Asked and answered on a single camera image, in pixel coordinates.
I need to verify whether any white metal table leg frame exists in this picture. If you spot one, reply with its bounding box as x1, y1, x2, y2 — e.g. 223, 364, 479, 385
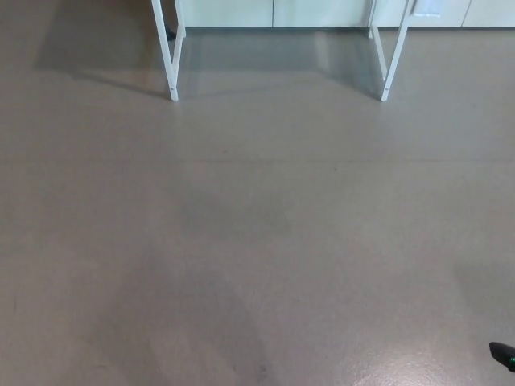
150, 0, 187, 102
367, 0, 418, 103

